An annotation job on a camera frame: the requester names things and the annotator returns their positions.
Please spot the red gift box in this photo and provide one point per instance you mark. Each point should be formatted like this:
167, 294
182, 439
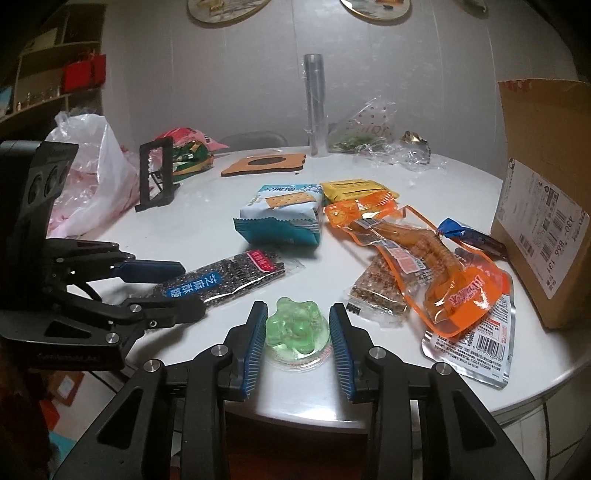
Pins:
83, 74

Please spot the gold rimmed wall plate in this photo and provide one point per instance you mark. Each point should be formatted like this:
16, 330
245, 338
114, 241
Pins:
374, 8

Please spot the gold foil wrapper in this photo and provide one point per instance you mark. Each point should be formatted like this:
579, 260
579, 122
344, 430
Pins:
415, 138

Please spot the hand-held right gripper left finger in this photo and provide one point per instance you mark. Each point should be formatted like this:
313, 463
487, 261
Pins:
251, 344

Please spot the person's left forearm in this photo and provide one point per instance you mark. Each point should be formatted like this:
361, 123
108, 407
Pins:
18, 415

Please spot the large round wall plate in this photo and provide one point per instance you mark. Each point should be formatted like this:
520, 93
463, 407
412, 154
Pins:
228, 8

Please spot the white plastic bag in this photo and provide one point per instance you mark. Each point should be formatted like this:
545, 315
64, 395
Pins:
87, 175

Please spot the green jelly cup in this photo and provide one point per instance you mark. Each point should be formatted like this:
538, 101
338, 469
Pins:
298, 330

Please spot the dark blue candy wrapper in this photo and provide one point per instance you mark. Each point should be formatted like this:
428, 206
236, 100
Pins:
475, 237

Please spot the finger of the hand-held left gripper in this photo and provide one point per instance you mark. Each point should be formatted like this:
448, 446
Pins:
175, 310
152, 271

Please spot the grey chair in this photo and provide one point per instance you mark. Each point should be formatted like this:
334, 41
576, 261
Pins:
251, 139

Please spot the yellow snack packet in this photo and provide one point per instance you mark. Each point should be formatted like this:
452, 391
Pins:
358, 188

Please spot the blue cracker packet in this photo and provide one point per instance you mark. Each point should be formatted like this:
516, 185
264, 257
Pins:
281, 217

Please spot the black folding stand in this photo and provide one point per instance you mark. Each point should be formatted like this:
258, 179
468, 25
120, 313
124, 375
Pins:
159, 196

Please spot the small round wall plate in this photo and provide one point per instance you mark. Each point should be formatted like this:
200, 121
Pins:
475, 3

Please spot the red and green snack bag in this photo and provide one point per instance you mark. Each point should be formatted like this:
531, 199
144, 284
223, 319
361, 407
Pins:
194, 150

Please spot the brown cardboard box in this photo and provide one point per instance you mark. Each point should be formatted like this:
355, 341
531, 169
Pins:
545, 198

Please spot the brown nut bar packet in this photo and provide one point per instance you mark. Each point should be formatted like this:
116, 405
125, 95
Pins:
369, 282

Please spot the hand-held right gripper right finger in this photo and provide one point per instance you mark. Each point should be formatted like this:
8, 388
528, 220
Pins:
340, 348

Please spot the orange chicken foot packet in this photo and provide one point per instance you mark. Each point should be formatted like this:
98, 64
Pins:
364, 217

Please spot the wooden coaster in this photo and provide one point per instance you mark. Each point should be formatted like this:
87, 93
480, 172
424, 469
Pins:
277, 166

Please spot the wooden wall shelf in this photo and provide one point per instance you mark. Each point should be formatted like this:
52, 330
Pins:
37, 55

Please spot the large orange snack packet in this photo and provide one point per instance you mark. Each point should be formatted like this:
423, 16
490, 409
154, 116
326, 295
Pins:
466, 304

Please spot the black sesame bar packet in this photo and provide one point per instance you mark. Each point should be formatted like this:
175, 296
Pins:
240, 272

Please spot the clear printed plastic bag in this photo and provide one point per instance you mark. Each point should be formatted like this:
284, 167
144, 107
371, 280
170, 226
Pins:
364, 134

